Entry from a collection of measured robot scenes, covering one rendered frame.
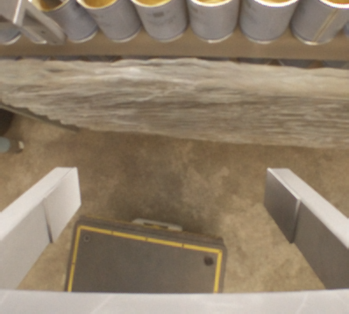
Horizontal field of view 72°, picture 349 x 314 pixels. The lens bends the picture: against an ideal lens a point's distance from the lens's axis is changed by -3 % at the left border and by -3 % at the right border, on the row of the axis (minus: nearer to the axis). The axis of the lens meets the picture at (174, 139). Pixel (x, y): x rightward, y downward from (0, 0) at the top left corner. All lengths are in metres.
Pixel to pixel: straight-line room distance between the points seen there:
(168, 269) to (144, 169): 0.58
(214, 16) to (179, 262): 1.01
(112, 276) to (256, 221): 0.78
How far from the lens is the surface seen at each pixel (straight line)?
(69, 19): 0.39
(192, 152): 1.44
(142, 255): 1.19
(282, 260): 1.55
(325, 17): 0.35
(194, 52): 0.37
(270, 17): 0.33
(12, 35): 0.50
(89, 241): 1.26
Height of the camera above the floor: 1.43
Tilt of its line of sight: 79 degrees down
